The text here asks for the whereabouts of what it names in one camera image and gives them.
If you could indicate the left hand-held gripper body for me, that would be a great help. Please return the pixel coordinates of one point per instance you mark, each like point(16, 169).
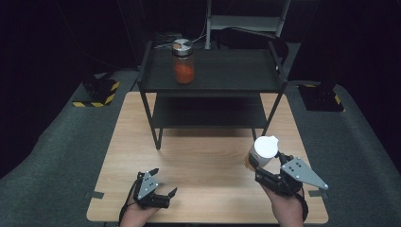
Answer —
point(147, 187)

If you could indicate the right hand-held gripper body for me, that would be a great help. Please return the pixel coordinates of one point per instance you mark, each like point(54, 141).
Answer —
point(299, 175)

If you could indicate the white cup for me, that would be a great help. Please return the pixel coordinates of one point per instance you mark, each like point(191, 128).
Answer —
point(266, 146)

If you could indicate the black metal rack with shelves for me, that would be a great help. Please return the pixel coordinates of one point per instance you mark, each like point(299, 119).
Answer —
point(220, 72)

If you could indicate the glass spice jar orange powder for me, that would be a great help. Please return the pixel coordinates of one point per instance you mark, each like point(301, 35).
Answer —
point(183, 71)

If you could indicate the person's left hand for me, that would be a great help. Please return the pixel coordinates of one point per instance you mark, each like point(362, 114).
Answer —
point(135, 217)

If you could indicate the person's right hand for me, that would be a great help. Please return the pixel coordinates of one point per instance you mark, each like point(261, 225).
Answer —
point(288, 211)

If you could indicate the grey tape strip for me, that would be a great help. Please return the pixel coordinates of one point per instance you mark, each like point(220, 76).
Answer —
point(318, 193)
point(94, 195)

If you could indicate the black base with yellow stripes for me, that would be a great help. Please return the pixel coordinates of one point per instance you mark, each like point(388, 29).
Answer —
point(321, 97)
point(101, 91)

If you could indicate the grey felt cover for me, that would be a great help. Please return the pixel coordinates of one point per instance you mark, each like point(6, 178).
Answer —
point(47, 164)

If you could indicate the grey metal stand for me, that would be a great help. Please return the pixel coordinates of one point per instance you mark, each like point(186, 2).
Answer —
point(246, 22)

